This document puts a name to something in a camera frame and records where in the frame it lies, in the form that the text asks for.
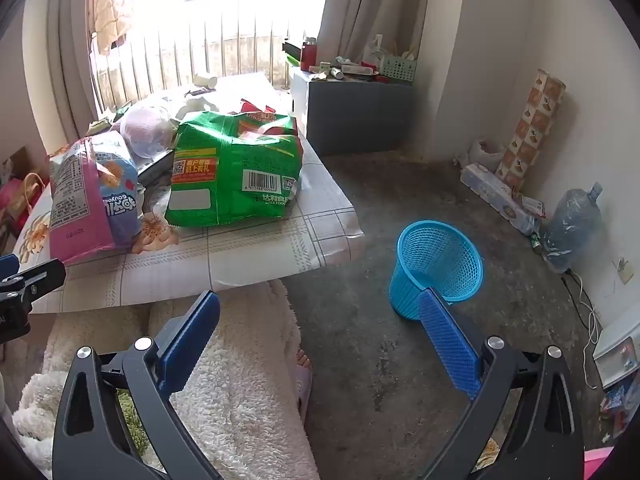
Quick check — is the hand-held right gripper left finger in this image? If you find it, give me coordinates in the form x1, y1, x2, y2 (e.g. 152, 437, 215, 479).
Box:
52, 289, 223, 480

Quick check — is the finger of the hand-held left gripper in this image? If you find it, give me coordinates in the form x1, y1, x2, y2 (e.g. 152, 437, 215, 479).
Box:
0, 254, 67, 311

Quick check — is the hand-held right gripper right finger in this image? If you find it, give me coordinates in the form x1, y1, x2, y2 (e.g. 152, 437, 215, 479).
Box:
417, 287, 586, 480

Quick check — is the blue plastic waste basket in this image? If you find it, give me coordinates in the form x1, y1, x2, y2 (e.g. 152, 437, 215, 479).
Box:
389, 220, 485, 320

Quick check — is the pink shopping bag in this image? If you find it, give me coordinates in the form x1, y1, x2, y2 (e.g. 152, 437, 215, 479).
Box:
0, 172, 48, 241

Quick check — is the pink and blue snack bag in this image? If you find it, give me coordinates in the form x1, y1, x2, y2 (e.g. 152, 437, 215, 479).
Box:
47, 131, 146, 267

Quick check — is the pink slipper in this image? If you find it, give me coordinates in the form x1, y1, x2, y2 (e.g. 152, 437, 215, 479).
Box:
292, 365, 315, 426

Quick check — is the floral tablecloth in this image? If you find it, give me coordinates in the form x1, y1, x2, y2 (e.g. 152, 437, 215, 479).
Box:
12, 72, 368, 316

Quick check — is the white tissue roll pack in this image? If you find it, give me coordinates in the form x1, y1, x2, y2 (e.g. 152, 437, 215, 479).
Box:
460, 162, 538, 236

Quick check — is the green snack bag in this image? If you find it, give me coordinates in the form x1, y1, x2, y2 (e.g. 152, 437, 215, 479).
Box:
164, 110, 305, 228

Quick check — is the large clear water jug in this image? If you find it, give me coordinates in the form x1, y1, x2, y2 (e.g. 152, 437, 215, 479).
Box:
540, 182, 603, 273

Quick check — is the white plastic drawer unit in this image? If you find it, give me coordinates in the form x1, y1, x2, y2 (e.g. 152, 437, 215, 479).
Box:
592, 320, 640, 391

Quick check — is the white translucent plastic bag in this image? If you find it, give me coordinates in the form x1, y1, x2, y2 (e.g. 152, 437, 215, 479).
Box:
119, 97, 178, 161

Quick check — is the crumpled white plastic bag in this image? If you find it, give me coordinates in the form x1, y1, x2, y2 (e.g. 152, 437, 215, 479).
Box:
467, 137, 506, 171

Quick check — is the beige curtain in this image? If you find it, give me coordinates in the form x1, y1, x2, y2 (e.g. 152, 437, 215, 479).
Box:
45, 0, 101, 146
317, 0, 431, 68

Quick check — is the patterned long carton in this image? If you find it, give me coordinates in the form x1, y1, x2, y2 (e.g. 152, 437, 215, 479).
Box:
495, 69, 567, 193

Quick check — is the grey cabinet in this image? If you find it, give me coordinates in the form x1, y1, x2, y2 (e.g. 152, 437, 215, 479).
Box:
289, 67, 415, 157

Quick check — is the cream quilted jacket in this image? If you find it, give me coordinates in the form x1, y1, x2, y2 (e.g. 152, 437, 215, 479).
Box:
85, 0, 138, 56

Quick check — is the small green storage basket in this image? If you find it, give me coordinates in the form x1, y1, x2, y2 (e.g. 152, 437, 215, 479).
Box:
385, 54, 418, 83

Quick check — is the metal window railing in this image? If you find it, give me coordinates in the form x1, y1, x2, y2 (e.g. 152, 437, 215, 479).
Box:
92, 10, 321, 111

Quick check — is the red bottle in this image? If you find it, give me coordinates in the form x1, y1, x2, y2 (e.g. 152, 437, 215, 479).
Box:
300, 37, 319, 73

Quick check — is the white cable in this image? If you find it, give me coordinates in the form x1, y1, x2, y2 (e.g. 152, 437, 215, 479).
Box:
565, 267, 603, 391

